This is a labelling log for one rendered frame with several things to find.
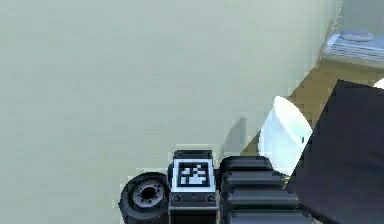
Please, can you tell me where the black table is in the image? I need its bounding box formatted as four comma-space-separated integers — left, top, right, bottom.
285, 79, 384, 224

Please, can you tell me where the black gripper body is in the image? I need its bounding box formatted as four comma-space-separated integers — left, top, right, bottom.
118, 171, 172, 224

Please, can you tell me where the white round chair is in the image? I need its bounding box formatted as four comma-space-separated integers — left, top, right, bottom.
258, 95, 314, 176

